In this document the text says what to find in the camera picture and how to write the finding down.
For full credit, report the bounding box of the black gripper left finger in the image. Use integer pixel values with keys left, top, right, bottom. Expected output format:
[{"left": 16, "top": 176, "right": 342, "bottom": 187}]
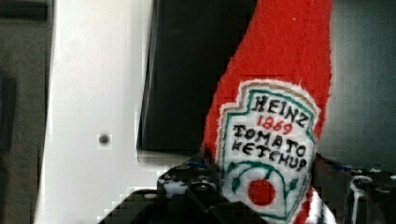
[{"left": 98, "top": 151, "right": 267, "bottom": 224}]

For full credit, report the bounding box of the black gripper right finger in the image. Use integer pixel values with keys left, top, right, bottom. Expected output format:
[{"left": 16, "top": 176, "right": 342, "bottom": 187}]
[{"left": 312, "top": 153, "right": 396, "bottom": 224}]

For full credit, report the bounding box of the red plush ketchup bottle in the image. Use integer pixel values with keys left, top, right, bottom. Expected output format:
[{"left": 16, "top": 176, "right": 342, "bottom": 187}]
[{"left": 203, "top": 0, "right": 332, "bottom": 224}]

